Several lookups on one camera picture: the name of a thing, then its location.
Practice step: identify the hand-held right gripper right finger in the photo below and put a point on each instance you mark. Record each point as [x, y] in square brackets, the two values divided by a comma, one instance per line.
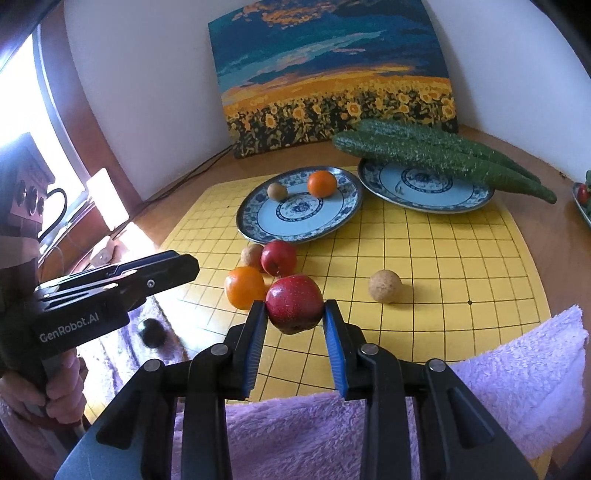
[336, 355]

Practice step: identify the orange-red tomato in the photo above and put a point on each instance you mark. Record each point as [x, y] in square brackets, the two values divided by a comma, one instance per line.
[322, 183]

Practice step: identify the person's left forearm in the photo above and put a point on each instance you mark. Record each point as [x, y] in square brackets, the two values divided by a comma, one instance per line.
[23, 436]

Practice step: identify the brown box with knobs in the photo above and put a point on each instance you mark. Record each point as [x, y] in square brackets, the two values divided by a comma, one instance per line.
[25, 184]

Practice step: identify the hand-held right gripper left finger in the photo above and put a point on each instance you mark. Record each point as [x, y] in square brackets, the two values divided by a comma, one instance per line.
[255, 350]

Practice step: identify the small green-rimmed dish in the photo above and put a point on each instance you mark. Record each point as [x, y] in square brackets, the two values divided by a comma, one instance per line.
[578, 196]

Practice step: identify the small tan asian pear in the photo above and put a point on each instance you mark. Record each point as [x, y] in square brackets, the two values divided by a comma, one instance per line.
[277, 190]

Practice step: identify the person's left hand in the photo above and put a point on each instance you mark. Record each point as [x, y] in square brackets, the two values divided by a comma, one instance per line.
[64, 383]

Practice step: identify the small red apple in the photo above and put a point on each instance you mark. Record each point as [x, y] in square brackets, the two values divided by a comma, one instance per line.
[278, 257]

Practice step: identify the white rectangular adapter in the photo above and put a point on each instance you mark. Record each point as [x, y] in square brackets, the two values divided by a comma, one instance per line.
[107, 196]

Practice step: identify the sunflower field painting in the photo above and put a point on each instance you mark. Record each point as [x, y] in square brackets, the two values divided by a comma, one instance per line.
[332, 74]

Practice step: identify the large tan asian pear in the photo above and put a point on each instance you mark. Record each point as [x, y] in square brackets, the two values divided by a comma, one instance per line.
[385, 285]

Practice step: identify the blue patterned porcelain plate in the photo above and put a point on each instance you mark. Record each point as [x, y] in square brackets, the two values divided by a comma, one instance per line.
[300, 217]
[415, 184]

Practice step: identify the green bumpy cucumber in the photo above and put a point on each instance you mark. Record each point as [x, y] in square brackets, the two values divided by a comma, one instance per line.
[443, 138]
[415, 152]

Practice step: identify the large orange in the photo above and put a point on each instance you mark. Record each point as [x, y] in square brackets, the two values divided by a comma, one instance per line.
[244, 287]

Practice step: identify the large red apple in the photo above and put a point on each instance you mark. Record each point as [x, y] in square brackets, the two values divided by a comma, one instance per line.
[294, 302]

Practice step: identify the dark purple plum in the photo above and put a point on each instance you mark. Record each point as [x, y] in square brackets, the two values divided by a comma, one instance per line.
[151, 332]

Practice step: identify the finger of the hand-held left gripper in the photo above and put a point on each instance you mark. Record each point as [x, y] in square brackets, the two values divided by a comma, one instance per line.
[106, 288]
[178, 267]

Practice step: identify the red cherry tomato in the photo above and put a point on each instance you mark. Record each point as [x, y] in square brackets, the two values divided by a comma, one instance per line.
[583, 193]

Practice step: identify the yellow grid board mat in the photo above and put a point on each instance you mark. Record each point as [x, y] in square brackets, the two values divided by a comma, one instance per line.
[438, 258]

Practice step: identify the medium tan asian pear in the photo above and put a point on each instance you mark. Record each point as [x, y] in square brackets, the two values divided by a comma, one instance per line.
[250, 256]

